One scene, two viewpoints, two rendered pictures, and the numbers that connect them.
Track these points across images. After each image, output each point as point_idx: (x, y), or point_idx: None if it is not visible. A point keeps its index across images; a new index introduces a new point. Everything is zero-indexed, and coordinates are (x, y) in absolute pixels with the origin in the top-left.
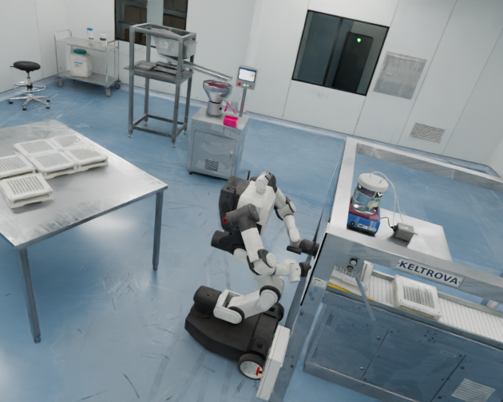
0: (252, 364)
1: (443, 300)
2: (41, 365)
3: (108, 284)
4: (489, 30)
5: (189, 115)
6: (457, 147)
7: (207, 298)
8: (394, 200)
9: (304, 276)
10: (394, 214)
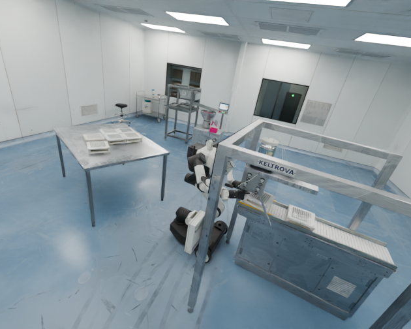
0: None
1: (320, 222)
2: (91, 237)
3: (136, 204)
4: (371, 87)
5: None
6: (353, 155)
7: (182, 213)
8: None
9: (231, 197)
10: None
